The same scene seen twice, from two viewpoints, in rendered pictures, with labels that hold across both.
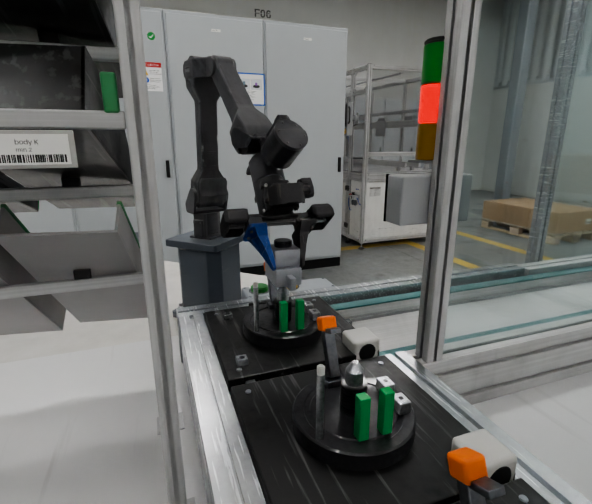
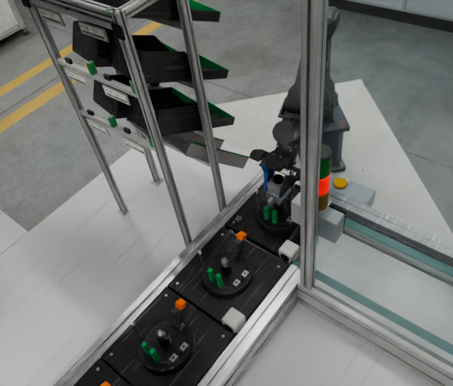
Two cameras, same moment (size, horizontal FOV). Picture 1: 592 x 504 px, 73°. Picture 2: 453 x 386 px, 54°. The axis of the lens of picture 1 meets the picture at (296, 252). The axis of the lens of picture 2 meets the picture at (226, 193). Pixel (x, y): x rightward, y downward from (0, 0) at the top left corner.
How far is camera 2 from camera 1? 1.03 m
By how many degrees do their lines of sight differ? 62
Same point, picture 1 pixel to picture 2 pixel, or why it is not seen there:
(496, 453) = (230, 322)
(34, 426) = (193, 183)
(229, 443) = (197, 246)
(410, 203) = (296, 215)
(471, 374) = (329, 309)
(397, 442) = (216, 291)
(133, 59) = (154, 136)
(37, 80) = not seen: hidden behind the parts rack
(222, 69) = not seen: hidden behind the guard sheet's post
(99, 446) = (200, 208)
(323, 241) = not seen: outside the picture
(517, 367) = (364, 332)
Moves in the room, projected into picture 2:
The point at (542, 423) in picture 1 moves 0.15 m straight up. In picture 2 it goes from (341, 359) to (346, 333)
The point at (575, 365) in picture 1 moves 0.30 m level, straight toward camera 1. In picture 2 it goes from (422, 371) to (297, 362)
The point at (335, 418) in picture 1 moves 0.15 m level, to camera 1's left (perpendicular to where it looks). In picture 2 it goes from (217, 268) to (191, 233)
